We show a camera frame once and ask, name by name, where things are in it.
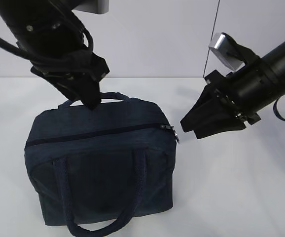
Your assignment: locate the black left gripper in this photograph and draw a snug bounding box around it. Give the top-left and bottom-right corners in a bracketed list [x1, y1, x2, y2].
[31, 46, 109, 110]

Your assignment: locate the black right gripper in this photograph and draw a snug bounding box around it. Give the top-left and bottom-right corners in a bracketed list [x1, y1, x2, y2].
[180, 70, 261, 139]

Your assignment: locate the dark blue lunch bag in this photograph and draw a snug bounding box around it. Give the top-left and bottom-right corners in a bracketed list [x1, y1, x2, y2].
[24, 92, 178, 237]

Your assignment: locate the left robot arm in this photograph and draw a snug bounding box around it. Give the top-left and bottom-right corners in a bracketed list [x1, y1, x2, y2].
[0, 0, 109, 109]

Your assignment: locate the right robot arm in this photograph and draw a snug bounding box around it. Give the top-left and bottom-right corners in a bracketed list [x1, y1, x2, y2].
[180, 33, 285, 139]

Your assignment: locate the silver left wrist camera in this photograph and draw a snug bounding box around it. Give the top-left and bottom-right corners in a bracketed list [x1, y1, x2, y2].
[72, 0, 109, 15]

